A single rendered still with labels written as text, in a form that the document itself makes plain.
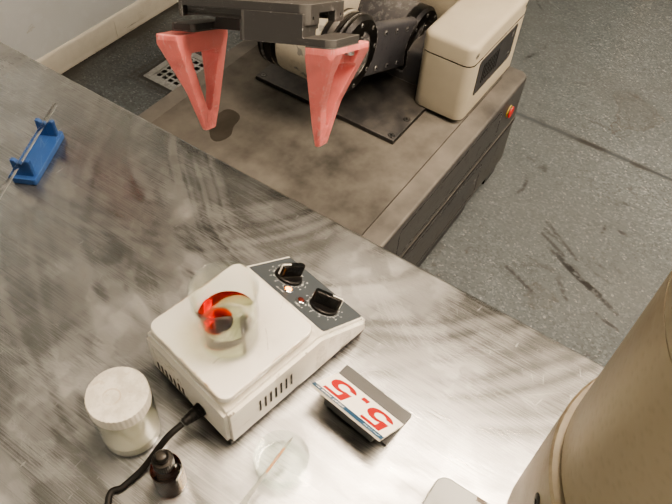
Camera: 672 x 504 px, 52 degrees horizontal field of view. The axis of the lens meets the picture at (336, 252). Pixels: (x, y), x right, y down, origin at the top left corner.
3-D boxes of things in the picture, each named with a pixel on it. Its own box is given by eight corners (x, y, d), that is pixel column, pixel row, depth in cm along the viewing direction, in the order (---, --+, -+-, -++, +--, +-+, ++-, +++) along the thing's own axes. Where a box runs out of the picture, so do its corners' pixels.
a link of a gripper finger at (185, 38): (209, 117, 58) (204, -2, 54) (284, 127, 55) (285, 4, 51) (159, 134, 52) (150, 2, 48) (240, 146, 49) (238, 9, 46)
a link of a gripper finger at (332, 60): (283, 127, 55) (283, 4, 51) (365, 139, 53) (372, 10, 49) (239, 146, 49) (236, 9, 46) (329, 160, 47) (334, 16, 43)
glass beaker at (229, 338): (222, 301, 70) (214, 249, 64) (275, 328, 68) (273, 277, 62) (180, 352, 66) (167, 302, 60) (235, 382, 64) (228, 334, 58)
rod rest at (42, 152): (42, 133, 97) (34, 113, 94) (65, 136, 97) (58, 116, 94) (12, 183, 91) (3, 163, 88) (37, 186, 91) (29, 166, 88)
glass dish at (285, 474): (319, 455, 69) (320, 446, 67) (290, 503, 66) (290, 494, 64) (273, 429, 71) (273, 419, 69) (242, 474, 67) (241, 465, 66)
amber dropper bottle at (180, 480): (163, 505, 65) (151, 477, 60) (150, 478, 67) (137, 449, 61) (192, 488, 66) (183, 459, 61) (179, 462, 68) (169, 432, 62)
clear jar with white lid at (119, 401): (155, 461, 68) (141, 426, 62) (94, 456, 68) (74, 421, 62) (168, 406, 72) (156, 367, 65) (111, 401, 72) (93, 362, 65)
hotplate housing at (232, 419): (288, 267, 84) (287, 224, 78) (366, 333, 78) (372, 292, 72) (136, 380, 73) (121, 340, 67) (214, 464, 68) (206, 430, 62)
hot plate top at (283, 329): (239, 264, 74) (238, 259, 73) (316, 332, 69) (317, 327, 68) (146, 329, 68) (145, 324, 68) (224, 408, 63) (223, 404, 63)
